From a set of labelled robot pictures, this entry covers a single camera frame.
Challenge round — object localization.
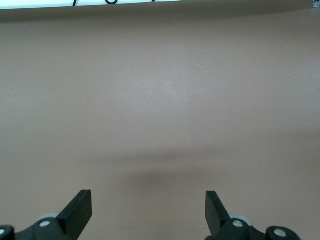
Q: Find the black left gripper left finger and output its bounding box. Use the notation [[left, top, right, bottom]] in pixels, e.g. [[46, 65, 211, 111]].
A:
[[0, 189, 93, 240]]

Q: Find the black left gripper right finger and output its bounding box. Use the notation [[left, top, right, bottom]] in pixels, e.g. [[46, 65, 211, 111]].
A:
[[204, 190, 301, 240]]

